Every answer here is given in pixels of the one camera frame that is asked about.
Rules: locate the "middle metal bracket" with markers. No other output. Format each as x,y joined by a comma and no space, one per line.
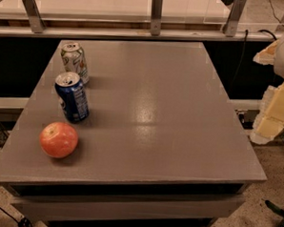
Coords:
156,17

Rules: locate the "blue pepsi can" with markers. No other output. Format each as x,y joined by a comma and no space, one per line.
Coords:
72,96

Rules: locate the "right metal bracket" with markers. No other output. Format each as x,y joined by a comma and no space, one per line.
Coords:
230,28

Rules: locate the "left metal bracket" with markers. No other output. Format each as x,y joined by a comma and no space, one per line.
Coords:
32,11

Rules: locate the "red apple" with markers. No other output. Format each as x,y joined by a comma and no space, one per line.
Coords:
58,139

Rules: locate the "metal bracket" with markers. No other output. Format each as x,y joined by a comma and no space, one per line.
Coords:
32,11
230,28
156,17

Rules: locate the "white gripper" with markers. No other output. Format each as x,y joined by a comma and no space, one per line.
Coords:
269,122

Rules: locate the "grey drawer cabinet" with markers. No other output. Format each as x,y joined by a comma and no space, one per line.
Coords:
161,147

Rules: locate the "green white soda can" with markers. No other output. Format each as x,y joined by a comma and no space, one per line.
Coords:
74,60

